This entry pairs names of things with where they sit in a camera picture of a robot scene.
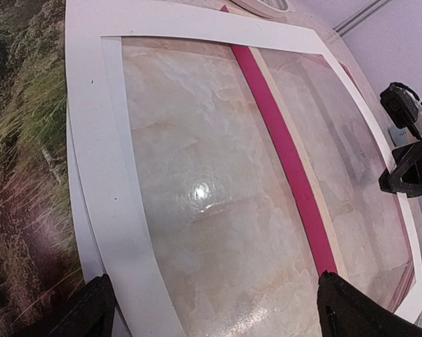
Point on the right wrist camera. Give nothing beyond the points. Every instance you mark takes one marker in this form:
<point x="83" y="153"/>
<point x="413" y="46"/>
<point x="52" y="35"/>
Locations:
<point x="402" y="105"/>

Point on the pink wooden picture frame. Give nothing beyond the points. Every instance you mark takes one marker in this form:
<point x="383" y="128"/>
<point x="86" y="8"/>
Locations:
<point x="292" y="155"/>

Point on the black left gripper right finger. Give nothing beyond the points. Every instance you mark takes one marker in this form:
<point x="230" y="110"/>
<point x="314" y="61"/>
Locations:
<point x="345" y="311"/>

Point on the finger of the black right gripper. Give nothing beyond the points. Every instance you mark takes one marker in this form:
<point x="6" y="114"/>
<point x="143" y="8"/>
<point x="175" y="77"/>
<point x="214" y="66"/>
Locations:
<point x="406" y="177"/>

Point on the right aluminium corner post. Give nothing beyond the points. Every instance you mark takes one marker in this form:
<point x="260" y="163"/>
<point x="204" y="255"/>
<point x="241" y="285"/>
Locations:
<point x="360" y="16"/>

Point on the white mat board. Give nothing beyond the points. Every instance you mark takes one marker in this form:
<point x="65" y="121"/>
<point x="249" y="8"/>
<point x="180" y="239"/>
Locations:
<point x="189" y="208"/>

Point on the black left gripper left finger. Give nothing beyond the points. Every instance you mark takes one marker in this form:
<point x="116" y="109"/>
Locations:
<point x="89" y="312"/>

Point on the landscape photo print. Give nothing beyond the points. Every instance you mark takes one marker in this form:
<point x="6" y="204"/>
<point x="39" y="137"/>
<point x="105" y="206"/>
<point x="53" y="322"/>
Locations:
<point x="39" y="261"/>

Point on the striped ceramic plate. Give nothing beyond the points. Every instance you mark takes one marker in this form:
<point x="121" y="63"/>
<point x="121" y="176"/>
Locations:
<point x="266" y="9"/>

